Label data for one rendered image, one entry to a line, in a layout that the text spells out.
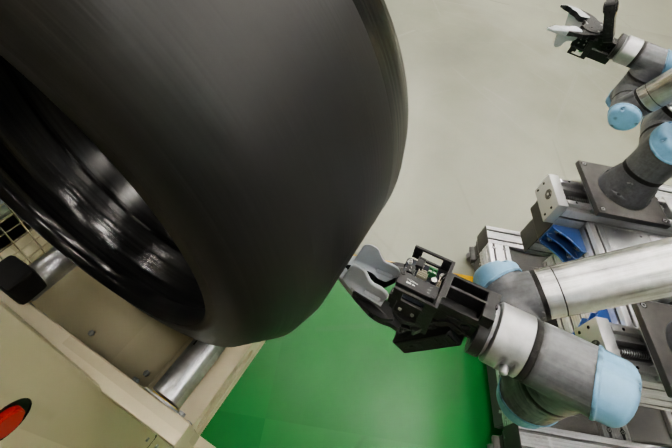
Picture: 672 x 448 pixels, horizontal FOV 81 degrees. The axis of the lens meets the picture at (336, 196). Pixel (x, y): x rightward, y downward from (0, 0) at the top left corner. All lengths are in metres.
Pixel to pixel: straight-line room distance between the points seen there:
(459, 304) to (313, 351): 1.13
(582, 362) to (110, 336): 0.68
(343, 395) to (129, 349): 0.95
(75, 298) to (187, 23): 0.66
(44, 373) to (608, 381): 0.55
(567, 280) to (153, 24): 0.58
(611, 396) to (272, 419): 1.17
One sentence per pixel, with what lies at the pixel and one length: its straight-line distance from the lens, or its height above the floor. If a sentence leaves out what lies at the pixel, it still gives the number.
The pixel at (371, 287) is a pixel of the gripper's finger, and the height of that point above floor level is 1.06.
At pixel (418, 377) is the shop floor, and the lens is 1.65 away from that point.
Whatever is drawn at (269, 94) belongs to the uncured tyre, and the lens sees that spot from 0.25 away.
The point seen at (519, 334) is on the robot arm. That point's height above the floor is 1.11.
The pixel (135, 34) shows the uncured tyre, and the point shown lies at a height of 1.38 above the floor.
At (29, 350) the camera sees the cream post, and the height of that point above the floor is 1.12.
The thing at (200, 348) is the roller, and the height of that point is 0.92.
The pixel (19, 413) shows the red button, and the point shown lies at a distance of 0.50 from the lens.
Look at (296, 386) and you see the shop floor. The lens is 1.55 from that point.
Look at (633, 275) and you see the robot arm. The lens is 0.66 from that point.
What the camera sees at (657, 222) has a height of 0.72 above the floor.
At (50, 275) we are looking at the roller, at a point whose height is 0.91.
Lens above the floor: 1.50
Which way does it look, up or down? 49 degrees down
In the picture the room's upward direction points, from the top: 13 degrees clockwise
